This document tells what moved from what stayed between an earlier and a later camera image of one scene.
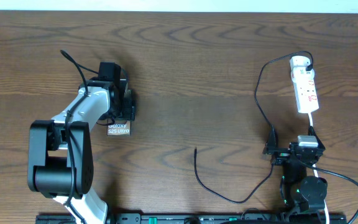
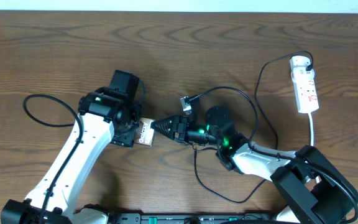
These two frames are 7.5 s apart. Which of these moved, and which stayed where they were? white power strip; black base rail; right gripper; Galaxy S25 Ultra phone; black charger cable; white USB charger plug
Moved: right gripper; Galaxy S25 Ultra phone
Stayed: black base rail; black charger cable; white USB charger plug; white power strip
